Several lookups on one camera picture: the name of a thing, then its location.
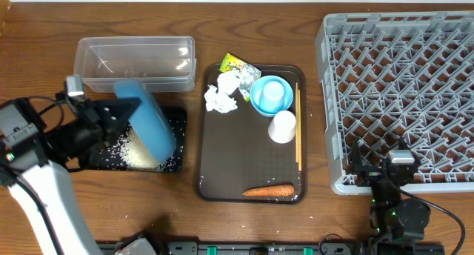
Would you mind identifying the dark blue plate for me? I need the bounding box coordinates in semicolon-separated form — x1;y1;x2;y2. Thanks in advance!
113;79;176;163

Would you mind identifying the orange carrot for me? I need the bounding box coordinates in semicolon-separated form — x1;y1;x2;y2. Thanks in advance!
242;185;295;196

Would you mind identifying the white tissue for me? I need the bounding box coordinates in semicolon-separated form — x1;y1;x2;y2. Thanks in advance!
204;85;238;113
217;70;241;95

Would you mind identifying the green snack wrapper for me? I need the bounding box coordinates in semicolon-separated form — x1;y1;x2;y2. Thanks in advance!
219;53;261;102

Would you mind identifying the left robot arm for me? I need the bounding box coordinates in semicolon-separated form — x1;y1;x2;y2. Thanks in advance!
1;97;141;254

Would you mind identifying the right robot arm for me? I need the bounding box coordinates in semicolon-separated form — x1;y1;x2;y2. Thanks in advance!
350;139;430;254

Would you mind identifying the grey dishwasher rack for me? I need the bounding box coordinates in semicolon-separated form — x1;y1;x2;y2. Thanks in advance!
315;11;473;195

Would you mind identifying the black tray bin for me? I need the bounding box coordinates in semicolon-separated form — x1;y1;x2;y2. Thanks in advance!
84;107;187;173

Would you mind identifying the pile of white rice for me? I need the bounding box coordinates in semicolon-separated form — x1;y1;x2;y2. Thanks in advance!
119;130;159;170

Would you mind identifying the wooden chopstick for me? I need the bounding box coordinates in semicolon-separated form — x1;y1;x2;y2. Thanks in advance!
295;82;299;164
298;89;302;172

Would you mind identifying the white cup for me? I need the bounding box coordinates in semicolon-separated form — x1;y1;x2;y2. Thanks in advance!
268;110;296;144

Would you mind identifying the clear plastic bin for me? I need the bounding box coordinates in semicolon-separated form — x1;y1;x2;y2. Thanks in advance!
73;36;197;93

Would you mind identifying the light blue cup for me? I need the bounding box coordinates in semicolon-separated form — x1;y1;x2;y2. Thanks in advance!
259;81;284;113

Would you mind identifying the light blue bowl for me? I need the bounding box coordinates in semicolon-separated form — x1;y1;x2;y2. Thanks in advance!
250;76;294;117

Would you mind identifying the brown serving tray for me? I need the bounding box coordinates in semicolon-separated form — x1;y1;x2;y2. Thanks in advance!
194;63;308;205

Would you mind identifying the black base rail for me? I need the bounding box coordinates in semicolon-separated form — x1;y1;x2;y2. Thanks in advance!
99;242;445;255

